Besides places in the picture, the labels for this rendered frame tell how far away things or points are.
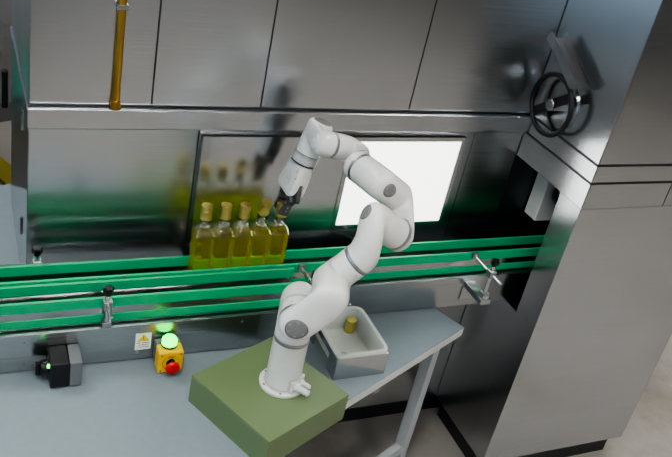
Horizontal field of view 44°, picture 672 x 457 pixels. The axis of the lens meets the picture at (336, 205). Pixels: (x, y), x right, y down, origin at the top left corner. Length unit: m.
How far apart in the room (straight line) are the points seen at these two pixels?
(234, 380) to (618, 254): 1.41
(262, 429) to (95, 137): 0.91
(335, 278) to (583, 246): 1.09
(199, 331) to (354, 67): 0.90
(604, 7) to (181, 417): 1.71
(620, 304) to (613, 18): 1.06
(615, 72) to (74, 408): 1.80
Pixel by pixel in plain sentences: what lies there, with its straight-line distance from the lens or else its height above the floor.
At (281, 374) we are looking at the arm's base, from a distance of 2.22.
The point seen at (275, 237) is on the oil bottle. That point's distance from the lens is 2.48.
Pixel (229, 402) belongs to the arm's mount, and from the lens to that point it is 2.21.
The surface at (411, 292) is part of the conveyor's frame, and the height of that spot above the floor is 0.83.
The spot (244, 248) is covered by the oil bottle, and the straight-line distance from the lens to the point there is 2.46.
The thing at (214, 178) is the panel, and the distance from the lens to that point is 2.48.
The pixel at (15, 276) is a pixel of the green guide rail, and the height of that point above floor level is 0.93.
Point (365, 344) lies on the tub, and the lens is 2.61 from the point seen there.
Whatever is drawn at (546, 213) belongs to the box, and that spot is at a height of 1.03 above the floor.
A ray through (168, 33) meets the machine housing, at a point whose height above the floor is 1.61.
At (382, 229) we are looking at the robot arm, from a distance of 2.00.
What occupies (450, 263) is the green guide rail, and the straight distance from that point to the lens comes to 2.83.
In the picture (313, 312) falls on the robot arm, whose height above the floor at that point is 1.17.
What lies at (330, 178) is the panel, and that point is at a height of 1.17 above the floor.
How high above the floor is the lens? 2.35
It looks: 28 degrees down
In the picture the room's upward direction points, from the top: 13 degrees clockwise
